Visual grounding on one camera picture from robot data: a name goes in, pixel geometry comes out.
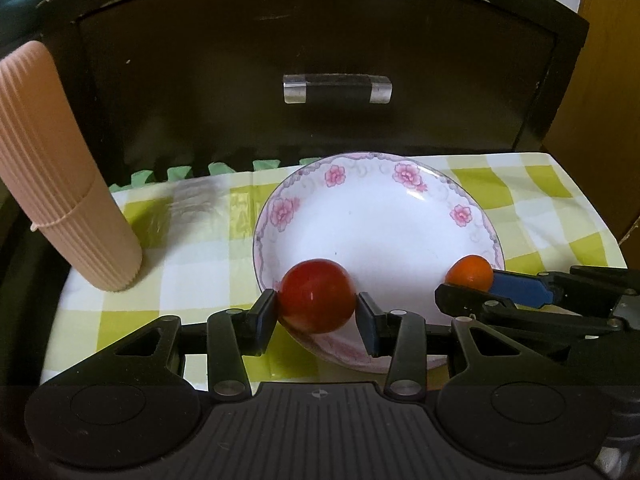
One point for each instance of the dark wooden drawer cabinet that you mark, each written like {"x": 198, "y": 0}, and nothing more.
{"x": 160, "y": 83}

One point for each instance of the brown cardboard box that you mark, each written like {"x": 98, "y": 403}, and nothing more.
{"x": 595, "y": 135}

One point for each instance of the pink ribbed cylinder case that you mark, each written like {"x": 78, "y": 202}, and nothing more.
{"x": 47, "y": 167}

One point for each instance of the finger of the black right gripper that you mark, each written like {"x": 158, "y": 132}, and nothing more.
{"x": 499, "y": 312}

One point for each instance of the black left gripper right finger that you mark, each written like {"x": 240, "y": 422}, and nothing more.
{"x": 401, "y": 335}

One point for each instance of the clear acrylic drawer handle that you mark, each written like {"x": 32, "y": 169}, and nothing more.
{"x": 336, "y": 88}

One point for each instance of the green foam mat edge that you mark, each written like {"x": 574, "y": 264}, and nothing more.
{"x": 178, "y": 173}

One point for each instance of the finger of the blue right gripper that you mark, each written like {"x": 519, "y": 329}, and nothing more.
{"x": 581, "y": 286}

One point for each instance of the white floral plate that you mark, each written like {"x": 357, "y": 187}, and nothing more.
{"x": 395, "y": 225}

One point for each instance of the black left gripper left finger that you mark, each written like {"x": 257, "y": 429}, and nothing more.
{"x": 232, "y": 334}

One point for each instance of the green checkered tablecloth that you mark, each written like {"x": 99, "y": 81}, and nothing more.
{"x": 196, "y": 235}

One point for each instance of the large red tomato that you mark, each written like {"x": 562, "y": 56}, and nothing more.
{"x": 316, "y": 297}

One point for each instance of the small orange tangerine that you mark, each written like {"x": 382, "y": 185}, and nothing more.
{"x": 473, "y": 272}

